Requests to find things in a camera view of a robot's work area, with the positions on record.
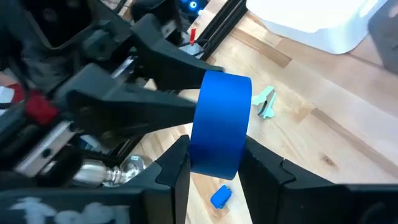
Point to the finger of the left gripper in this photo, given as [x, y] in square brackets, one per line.
[168, 68]
[124, 109]

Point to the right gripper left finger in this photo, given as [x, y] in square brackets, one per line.
[175, 174]

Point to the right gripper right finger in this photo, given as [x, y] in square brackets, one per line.
[267, 186]

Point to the small blue block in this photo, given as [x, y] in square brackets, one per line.
[221, 197]

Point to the blue tape roll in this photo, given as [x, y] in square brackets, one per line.
[220, 124]

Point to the light blue staple remover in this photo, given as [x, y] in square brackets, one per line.
[265, 102]

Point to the grey metal plate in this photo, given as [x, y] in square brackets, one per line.
[192, 49]

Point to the small red tag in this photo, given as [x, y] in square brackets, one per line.
[193, 35]

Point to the silver metal cylinder foot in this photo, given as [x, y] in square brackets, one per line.
[105, 172]

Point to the blue glowing device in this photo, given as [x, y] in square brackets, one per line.
[192, 5]

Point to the white plastic bin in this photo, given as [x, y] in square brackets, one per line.
[317, 21]

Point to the dark grey container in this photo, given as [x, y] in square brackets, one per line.
[385, 37]

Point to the black aluminium frame rail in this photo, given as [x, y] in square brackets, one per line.
[222, 28]

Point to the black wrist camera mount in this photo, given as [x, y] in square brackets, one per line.
[62, 21]

